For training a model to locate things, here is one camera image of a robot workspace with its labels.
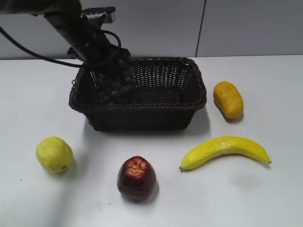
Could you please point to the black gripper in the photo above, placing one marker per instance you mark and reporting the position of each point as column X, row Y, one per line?
column 92, row 49

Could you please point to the purple grape bunch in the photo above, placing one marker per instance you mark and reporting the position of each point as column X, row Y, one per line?
column 116, row 84

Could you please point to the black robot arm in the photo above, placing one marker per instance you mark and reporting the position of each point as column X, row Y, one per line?
column 81, row 28

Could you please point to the dark brown wicker basket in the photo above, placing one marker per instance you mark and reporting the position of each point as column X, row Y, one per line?
column 169, row 91

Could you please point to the yellow-green lemon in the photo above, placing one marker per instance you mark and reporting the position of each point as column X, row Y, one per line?
column 54, row 155

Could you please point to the dark red apple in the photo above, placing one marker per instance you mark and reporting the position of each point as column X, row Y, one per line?
column 136, row 179

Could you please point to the orange-yellow mango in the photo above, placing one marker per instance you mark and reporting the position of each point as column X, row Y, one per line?
column 228, row 99

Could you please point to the yellow banana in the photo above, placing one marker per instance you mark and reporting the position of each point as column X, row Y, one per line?
column 226, row 145

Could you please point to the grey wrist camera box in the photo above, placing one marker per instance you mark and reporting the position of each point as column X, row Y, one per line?
column 99, row 16

